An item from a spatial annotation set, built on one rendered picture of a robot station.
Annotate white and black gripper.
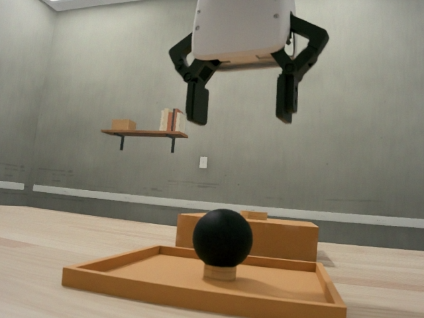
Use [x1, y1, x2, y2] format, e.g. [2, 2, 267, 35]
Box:
[168, 0, 330, 127]

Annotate black ball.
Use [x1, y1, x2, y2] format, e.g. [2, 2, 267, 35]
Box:
[192, 209, 253, 268]

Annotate orange shallow tray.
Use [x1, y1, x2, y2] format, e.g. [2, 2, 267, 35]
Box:
[61, 244, 347, 318]

